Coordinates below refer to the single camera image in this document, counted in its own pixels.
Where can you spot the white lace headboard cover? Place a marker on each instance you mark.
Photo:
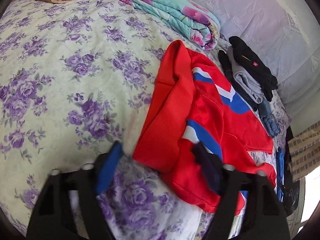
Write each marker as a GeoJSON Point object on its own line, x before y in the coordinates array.
{"type": "Point", "coordinates": [284, 34]}

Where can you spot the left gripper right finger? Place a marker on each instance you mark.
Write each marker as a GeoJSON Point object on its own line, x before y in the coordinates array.
{"type": "Point", "coordinates": [264, 216]}

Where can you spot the folded black garment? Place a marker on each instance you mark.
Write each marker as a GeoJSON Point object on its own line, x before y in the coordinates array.
{"type": "Point", "coordinates": [251, 62]}

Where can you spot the brick pattern curtain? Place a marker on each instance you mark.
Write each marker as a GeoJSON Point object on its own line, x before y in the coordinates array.
{"type": "Point", "coordinates": [304, 151]}

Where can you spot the folded blue jeans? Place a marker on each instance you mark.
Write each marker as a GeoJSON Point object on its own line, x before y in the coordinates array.
{"type": "Point", "coordinates": [267, 118]}

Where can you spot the blue garment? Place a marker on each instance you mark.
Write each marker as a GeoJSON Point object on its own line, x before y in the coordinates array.
{"type": "Point", "coordinates": [280, 173]}

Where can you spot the purple floral bedspread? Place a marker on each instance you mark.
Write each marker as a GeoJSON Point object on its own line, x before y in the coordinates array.
{"type": "Point", "coordinates": [74, 79]}

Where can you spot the red pants with stripes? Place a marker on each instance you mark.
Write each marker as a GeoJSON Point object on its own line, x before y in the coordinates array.
{"type": "Point", "coordinates": [193, 102]}

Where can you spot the folded floral turquoise quilt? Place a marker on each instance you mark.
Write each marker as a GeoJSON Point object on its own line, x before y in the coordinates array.
{"type": "Point", "coordinates": [191, 20]}

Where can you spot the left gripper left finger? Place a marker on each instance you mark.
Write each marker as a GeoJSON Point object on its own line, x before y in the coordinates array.
{"type": "Point", "coordinates": [53, 214]}

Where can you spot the folded grey garment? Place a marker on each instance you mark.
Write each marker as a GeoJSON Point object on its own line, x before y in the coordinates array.
{"type": "Point", "coordinates": [244, 79]}

